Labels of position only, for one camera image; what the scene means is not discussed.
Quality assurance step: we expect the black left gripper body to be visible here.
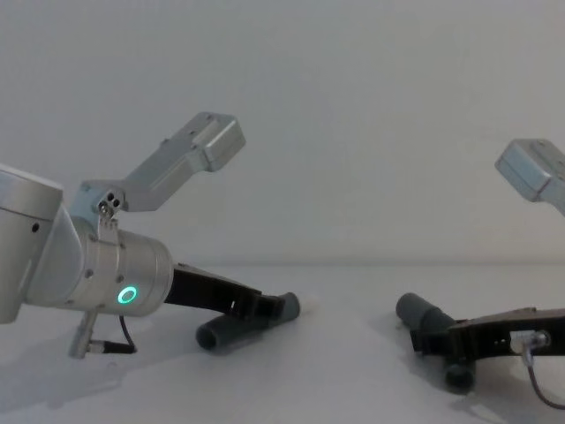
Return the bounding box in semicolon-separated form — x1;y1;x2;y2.
163;262;265;317

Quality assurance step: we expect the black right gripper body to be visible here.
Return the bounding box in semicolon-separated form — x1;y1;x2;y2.
447;307;565;368

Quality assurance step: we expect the white table cloth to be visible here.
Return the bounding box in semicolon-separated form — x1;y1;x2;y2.
0;263;565;424

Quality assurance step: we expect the right gripper dark cable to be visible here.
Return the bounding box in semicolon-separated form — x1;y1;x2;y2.
510;329;565;410

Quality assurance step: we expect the gripper dark cable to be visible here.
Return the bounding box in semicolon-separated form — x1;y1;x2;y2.
67;310;139;360
510;329;565;410

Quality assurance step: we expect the left gripper dark cable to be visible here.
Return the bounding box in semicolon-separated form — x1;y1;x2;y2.
67;310;139;360

